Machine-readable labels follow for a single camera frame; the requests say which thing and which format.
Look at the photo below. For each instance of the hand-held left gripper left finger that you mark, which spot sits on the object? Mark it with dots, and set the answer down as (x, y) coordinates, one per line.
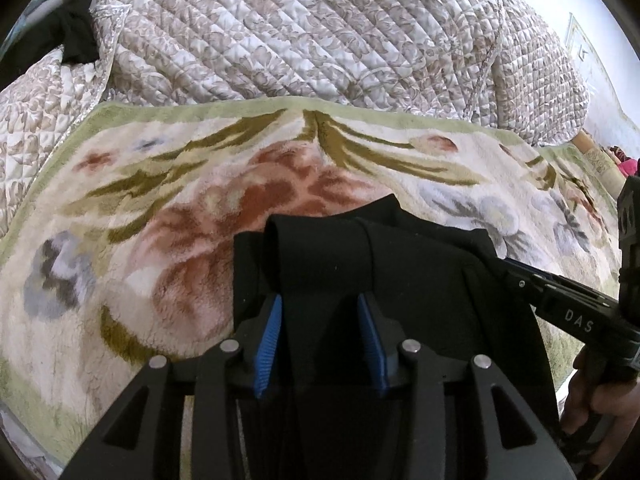
(267, 345)

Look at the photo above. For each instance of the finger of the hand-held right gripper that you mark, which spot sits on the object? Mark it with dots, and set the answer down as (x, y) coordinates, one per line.
(555, 280)

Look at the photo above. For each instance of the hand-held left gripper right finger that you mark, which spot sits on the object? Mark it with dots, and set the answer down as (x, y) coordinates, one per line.
(372, 345)

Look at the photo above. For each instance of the black pants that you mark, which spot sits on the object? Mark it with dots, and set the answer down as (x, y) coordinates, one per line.
(400, 270)

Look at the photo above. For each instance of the person's right hand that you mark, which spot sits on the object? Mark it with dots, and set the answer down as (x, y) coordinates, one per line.
(610, 410)

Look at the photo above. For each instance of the patterned beige roll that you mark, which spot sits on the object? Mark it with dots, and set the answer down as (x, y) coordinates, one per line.
(597, 157)

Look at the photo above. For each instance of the pink cloth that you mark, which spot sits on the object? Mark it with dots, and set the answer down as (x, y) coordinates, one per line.
(629, 165)

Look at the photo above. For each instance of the floral fleece blanket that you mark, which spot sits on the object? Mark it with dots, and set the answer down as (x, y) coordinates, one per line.
(175, 200)

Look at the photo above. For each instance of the quilted patterned bedspread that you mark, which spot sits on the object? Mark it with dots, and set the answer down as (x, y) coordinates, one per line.
(300, 30)

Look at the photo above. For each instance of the dark cloth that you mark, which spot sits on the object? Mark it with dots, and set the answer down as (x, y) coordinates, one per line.
(75, 30)

